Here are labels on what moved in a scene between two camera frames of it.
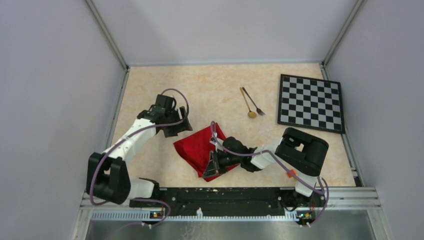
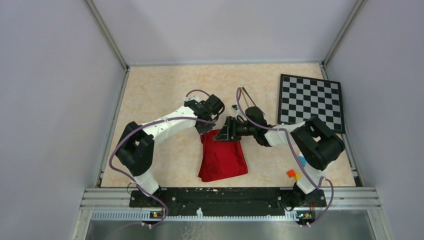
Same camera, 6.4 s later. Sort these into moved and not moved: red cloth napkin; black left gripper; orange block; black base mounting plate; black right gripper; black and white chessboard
Moved: red cloth napkin; black left gripper; black right gripper
Not moved: black base mounting plate; black and white chessboard; orange block
